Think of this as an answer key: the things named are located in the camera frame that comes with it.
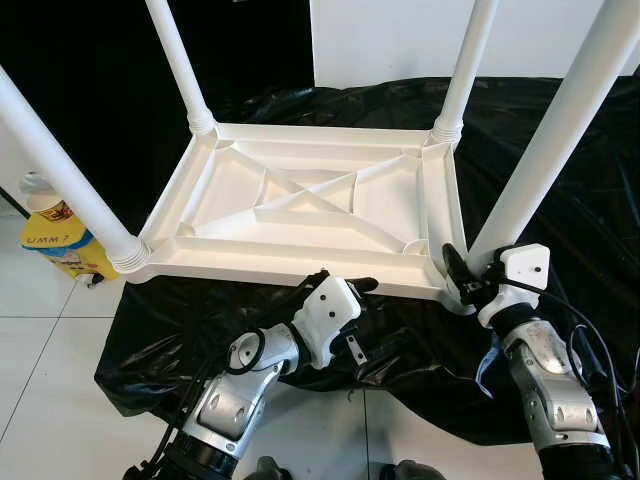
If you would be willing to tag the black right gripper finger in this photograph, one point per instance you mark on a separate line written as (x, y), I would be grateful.
(456, 266)

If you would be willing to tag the dark right robot foot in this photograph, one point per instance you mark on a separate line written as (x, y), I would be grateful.
(410, 472)

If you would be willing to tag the dark robot foot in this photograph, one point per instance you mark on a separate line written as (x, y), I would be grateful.
(410, 472)
(268, 470)

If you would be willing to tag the dark left robot foot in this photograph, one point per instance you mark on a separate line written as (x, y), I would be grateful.
(268, 470)

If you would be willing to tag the black plastic table sheet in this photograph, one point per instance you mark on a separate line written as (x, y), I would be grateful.
(150, 330)

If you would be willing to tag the black door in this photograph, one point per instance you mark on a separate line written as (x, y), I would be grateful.
(250, 60)

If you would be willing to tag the yellow blue cardboard box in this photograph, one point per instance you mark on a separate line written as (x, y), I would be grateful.
(50, 245)

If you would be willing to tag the white brown paper cup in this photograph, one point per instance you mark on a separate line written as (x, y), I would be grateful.
(40, 195)

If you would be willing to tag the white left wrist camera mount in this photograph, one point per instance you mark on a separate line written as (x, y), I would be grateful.
(325, 315)

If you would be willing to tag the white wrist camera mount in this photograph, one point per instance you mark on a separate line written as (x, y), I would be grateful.
(525, 268)
(325, 315)

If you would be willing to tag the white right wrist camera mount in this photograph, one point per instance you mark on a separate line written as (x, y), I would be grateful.
(525, 268)

